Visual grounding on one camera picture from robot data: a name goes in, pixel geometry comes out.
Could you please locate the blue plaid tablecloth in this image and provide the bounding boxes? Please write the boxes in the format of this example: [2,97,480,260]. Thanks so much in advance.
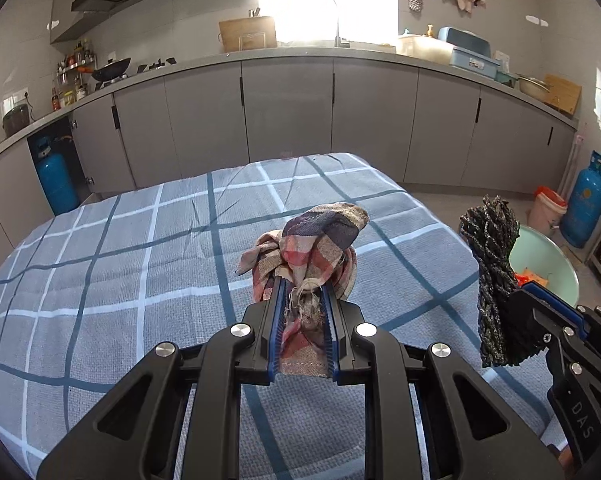
[0,152,572,480]

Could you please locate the red blue snack wrapper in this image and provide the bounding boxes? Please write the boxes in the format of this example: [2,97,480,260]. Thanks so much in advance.
[514,268,549,287]

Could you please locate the white plastic container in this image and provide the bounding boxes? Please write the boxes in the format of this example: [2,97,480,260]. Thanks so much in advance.
[396,35,455,65]

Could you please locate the red white bucket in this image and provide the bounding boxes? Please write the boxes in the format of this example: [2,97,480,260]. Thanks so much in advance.
[527,186,567,236]

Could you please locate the blue storage box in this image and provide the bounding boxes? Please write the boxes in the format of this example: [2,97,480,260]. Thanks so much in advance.
[437,26,501,80]

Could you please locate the plaid checkered cloth rag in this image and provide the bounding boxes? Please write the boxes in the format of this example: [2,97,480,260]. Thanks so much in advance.
[236,203,369,377]

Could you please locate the black wok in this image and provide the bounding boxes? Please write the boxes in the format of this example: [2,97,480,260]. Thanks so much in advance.
[78,58,131,82]

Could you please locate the green trash basin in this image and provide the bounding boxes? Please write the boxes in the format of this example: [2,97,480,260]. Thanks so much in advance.
[509,226,579,307]

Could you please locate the spice rack with bottles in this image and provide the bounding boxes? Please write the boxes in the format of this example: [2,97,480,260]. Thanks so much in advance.
[51,38,96,110]

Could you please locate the wooden board right counter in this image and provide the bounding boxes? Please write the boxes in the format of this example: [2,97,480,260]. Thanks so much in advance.
[543,74,581,117]

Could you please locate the blue gas cylinder right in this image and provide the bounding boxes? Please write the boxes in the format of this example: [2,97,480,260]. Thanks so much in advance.
[560,151,601,248]

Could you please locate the wooden cutting board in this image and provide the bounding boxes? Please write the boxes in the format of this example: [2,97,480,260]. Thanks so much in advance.
[218,16,278,53]

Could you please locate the white pot with lid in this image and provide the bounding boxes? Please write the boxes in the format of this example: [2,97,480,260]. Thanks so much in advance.
[517,74,550,102]

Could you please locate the black rice cooker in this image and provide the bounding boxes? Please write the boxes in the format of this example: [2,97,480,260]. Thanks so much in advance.
[2,102,30,138]

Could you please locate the grey kitchen counter cabinets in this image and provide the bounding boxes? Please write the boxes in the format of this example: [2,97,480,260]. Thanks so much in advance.
[0,49,577,264]

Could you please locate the blue gas cylinder under counter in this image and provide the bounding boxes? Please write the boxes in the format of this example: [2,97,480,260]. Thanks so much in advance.
[35,136,79,216]

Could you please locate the chrome sink faucet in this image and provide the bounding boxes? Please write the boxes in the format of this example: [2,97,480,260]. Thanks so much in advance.
[334,24,351,48]

